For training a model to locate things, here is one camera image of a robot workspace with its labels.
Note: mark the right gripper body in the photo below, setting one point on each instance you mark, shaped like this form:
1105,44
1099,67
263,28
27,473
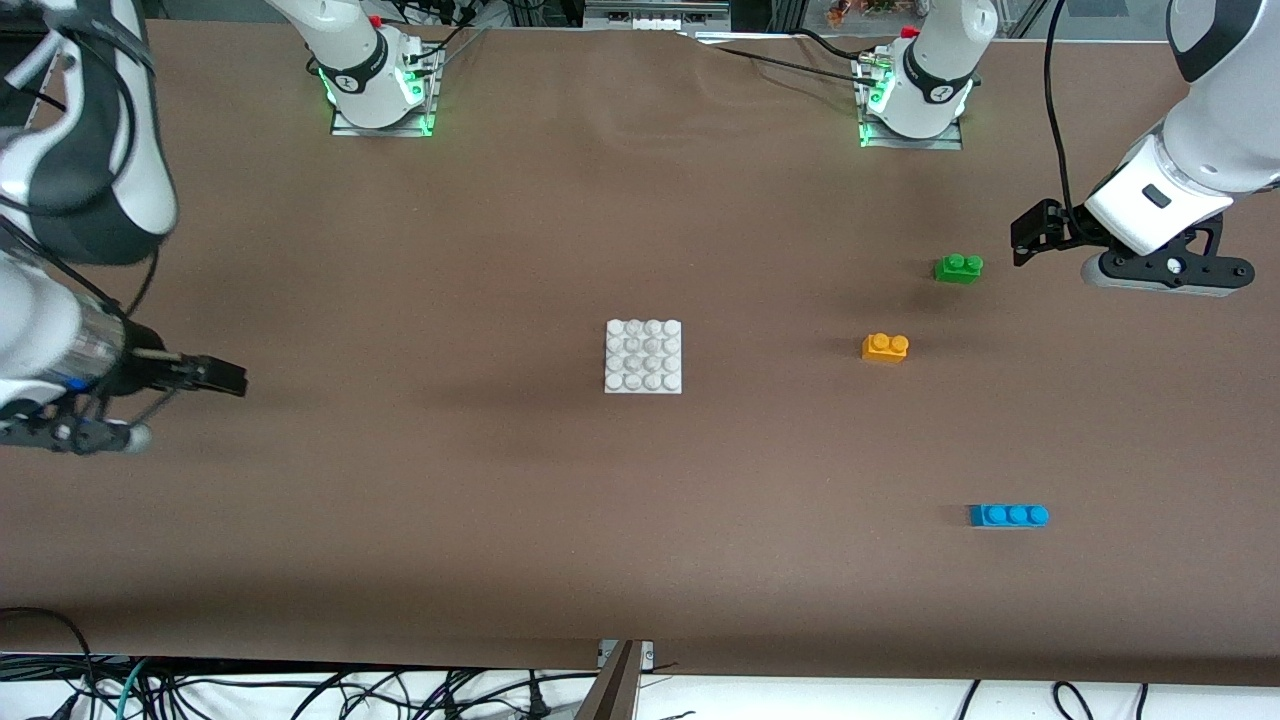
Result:
143,370

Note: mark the dark camera stand post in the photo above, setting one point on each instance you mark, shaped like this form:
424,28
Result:
615,695

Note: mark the yellow two-stud block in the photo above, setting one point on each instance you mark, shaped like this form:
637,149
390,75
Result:
884,348

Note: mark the green two-stud block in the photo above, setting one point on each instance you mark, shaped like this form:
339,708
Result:
957,269

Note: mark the brown table cover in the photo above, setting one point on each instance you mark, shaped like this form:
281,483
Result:
600,550

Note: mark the white power strip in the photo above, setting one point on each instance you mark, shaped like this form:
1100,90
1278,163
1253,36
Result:
650,22

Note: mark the blue three-stud block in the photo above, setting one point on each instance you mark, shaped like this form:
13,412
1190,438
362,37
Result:
1008,516

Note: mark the silver corner bracket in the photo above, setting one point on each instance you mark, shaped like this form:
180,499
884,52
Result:
648,655

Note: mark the orange background object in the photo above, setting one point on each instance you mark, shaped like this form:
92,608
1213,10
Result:
850,12

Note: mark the white studded base plate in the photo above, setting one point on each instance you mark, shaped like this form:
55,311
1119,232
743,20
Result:
643,357

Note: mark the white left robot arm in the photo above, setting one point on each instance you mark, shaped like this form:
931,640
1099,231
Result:
1220,120

